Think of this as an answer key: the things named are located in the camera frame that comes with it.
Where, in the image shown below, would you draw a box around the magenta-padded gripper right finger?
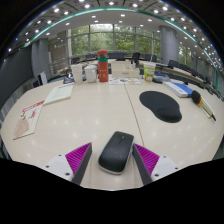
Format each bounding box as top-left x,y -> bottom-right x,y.
132,143 -> 181,186

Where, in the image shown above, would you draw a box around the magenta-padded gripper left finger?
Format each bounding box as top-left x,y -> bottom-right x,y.
44,142 -> 93,186

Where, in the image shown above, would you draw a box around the black computer mouse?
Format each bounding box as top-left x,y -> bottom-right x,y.
97,130 -> 135,176

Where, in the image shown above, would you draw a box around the black mouse pad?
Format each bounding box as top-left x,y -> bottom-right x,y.
138,90 -> 183,124

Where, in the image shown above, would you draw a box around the red and white brochure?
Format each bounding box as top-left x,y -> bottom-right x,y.
13,99 -> 46,141

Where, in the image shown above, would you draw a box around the white booklet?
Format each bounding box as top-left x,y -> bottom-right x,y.
43,83 -> 75,106

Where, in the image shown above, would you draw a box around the blue and white book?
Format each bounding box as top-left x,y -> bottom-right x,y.
162,81 -> 195,99

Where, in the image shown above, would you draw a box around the black handheld microphone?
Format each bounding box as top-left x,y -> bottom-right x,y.
190,89 -> 217,122

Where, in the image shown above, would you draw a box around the colourful printed leaflet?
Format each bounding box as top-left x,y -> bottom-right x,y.
108,77 -> 142,86

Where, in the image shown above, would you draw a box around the grey conference desk unit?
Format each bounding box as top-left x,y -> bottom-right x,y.
152,71 -> 172,84

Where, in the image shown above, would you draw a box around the white lidded cup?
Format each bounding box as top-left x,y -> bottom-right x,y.
83,64 -> 98,84

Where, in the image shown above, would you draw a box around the paper cup with green print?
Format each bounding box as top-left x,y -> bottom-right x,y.
143,62 -> 157,83

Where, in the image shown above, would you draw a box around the white cardboard box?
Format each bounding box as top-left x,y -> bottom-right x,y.
110,59 -> 141,79

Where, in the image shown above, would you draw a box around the red drink bottle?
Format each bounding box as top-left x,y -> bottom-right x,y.
96,49 -> 110,83

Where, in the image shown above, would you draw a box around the black office chairs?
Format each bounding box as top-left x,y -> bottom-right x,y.
71,51 -> 214,84

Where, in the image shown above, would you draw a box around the ceiling lights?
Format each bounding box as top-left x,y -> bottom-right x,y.
6,0 -> 221,68

